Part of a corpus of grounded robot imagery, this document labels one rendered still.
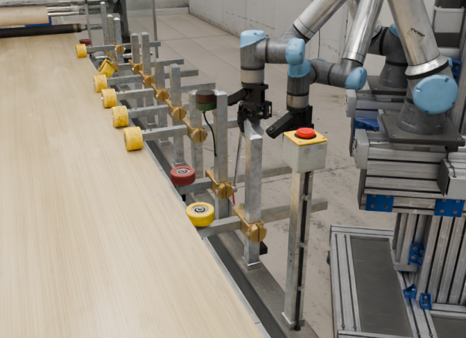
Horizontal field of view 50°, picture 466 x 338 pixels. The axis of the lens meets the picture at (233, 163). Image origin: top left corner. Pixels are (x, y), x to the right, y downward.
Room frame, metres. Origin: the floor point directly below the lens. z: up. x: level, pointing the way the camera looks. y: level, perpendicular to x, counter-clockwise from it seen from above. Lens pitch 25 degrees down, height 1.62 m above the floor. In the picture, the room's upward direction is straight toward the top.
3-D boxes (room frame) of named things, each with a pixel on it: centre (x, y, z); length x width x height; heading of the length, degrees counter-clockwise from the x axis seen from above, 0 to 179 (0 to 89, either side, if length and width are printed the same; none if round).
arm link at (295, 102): (1.61, -0.22, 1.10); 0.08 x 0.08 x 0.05
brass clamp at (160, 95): (2.17, 0.33, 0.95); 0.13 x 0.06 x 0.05; 22
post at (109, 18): (3.30, 0.80, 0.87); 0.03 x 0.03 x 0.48; 22
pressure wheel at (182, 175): (1.45, 0.16, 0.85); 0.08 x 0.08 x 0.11
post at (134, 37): (2.61, 0.51, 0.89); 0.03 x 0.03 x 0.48; 22
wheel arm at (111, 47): (3.12, 0.70, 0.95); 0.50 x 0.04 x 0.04; 112
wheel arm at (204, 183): (1.52, -0.02, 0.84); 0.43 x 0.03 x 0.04; 112
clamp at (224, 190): (1.47, 0.05, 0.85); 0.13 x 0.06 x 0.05; 22
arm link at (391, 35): (2.00, -0.67, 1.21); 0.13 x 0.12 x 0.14; 53
